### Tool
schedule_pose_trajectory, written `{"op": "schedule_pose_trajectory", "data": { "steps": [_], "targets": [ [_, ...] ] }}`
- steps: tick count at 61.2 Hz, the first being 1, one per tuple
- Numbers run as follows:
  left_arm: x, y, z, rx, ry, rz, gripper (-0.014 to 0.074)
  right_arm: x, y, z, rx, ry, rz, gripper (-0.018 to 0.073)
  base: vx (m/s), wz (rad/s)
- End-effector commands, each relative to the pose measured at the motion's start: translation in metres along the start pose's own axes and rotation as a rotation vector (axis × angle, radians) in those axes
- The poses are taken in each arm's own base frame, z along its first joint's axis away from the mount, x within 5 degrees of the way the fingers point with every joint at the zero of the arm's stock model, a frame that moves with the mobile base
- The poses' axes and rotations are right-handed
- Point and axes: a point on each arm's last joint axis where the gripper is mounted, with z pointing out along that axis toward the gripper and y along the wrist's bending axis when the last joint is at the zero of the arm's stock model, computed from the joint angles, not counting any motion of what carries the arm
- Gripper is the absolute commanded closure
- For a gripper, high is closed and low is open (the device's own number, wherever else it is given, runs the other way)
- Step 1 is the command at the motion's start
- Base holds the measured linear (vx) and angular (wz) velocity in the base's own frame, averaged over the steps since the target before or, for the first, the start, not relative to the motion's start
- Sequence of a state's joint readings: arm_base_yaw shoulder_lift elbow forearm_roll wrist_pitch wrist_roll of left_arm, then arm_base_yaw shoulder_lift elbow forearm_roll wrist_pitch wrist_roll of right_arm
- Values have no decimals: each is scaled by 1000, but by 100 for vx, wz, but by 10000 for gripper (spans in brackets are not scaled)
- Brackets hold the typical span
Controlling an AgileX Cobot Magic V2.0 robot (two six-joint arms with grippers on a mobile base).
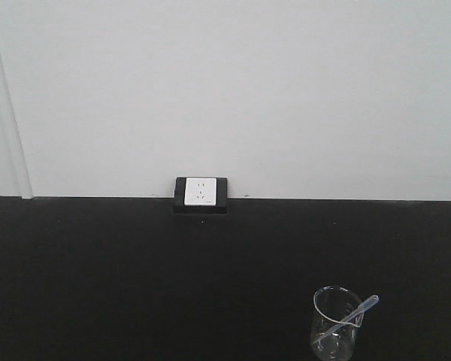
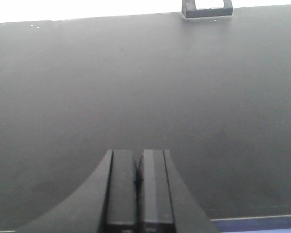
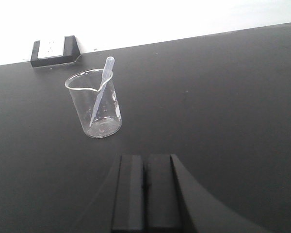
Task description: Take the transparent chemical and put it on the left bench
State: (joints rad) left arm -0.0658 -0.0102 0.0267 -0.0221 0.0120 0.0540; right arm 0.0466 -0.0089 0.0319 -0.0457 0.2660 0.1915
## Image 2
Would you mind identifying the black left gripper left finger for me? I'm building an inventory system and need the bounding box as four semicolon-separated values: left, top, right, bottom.
16;150;137;233

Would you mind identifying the black framed wall socket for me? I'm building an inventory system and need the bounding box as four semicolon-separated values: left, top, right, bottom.
182;0;234;19

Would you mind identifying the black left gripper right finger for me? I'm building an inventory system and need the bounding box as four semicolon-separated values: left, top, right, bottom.
138;150;218;233

